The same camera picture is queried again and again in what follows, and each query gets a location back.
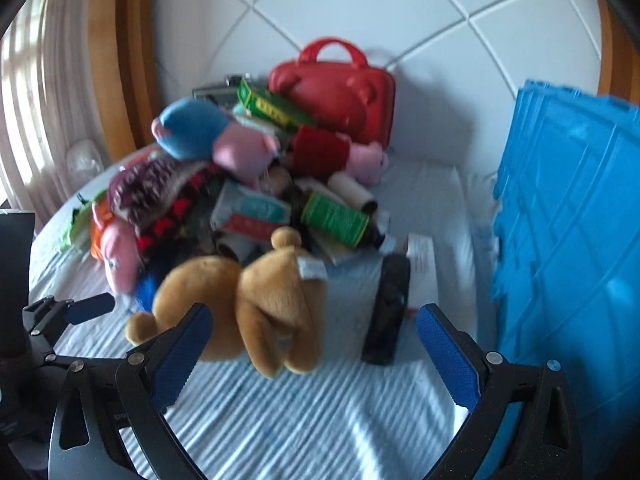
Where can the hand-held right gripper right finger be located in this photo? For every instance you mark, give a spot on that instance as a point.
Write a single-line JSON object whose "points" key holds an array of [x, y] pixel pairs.
{"points": [[447, 360]]}

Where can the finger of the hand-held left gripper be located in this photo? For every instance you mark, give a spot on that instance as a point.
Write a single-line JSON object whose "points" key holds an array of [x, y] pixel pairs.
{"points": [[90, 307], [50, 357]]}

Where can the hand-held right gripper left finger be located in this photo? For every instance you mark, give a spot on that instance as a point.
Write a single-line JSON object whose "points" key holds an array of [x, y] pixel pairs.
{"points": [[182, 355]]}

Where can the brown bear plush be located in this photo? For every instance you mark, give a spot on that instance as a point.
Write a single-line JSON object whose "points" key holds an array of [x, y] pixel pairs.
{"points": [[270, 310]]}

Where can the blue plastic storage crate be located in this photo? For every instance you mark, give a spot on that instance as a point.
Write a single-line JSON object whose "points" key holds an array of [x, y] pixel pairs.
{"points": [[565, 240]]}

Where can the blue cloth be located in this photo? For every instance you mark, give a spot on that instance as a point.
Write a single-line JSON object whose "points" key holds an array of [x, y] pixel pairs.
{"points": [[145, 290]]}

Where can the pig plush orange dress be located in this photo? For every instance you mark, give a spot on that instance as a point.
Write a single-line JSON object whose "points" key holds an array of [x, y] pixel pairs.
{"points": [[117, 250]]}

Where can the green cloth pouch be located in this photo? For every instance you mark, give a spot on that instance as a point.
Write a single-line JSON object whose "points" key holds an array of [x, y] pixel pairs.
{"points": [[75, 230]]}

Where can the white box red print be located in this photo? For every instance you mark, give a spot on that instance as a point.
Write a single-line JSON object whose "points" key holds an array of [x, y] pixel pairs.
{"points": [[421, 265]]}

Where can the clear plastic bag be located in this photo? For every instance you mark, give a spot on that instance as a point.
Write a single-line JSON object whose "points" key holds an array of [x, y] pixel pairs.
{"points": [[85, 157]]}

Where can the maroon knit scarf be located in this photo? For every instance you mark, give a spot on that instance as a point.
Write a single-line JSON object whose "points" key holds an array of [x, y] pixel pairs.
{"points": [[150, 185]]}

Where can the white teal red printed box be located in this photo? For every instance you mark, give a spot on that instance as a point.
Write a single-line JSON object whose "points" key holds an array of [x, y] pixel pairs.
{"points": [[250, 215]]}

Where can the white curtain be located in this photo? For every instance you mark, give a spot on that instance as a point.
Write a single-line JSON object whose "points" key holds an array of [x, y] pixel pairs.
{"points": [[35, 110]]}

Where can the dark bottle green label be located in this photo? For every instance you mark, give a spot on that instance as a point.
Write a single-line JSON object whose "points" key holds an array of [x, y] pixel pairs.
{"points": [[332, 217]]}

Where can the white roll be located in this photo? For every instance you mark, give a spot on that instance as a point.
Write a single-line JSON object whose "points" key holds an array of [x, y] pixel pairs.
{"points": [[350, 187]]}

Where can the blue plush toy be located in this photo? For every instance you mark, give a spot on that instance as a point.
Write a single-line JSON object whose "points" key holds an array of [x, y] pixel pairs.
{"points": [[190, 127]]}

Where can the pink plush toy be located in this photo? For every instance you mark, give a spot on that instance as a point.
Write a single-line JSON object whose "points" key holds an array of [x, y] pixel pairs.
{"points": [[245, 152]]}

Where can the dark gift box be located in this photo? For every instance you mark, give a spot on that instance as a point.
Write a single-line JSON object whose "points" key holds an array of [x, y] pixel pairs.
{"points": [[212, 94]]}

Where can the green flat box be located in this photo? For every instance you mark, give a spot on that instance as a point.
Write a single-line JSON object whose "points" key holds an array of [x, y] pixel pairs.
{"points": [[272, 105]]}

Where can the red toy suitcase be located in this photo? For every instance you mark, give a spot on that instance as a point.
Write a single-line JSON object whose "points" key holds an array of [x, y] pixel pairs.
{"points": [[340, 95]]}

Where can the wooden frame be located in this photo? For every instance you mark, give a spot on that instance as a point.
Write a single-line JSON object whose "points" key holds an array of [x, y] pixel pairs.
{"points": [[120, 60], [620, 50]]}

